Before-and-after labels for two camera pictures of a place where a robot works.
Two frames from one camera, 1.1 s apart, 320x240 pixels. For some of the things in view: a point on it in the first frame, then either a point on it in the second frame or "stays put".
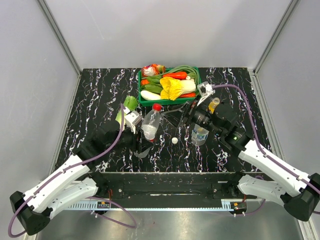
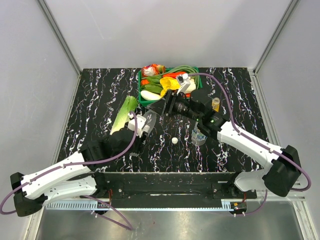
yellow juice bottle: (212, 105) stays put
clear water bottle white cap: (199, 135) stays put
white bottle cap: (174, 140) stays put
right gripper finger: (176, 118) -> (158, 106)
